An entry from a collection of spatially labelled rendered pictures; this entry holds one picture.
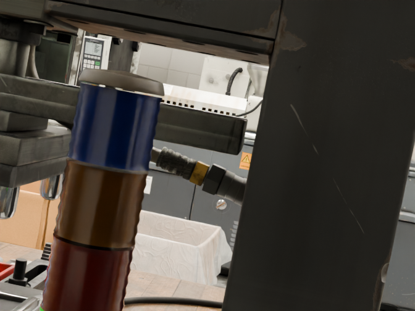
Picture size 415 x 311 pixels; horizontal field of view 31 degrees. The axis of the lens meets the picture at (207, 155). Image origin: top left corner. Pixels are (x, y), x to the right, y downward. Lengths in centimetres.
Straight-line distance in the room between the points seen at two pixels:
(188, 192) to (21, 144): 459
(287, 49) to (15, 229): 248
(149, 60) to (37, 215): 444
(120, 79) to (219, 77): 535
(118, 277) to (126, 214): 3
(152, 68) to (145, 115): 686
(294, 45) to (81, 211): 24
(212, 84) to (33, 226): 301
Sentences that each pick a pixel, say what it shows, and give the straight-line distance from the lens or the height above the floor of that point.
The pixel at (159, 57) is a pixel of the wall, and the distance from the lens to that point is 718.
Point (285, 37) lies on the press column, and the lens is 52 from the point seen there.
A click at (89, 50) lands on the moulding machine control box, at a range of 515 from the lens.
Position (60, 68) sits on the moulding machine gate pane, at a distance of 533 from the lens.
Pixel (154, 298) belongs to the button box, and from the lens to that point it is 106.
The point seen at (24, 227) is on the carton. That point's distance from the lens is 293.
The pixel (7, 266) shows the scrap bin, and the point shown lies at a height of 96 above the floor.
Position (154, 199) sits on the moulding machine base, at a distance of 517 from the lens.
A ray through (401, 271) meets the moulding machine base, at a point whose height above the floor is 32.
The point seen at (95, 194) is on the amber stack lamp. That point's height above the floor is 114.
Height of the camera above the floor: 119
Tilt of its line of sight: 4 degrees down
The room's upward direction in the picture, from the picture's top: 11 degrees clockwise
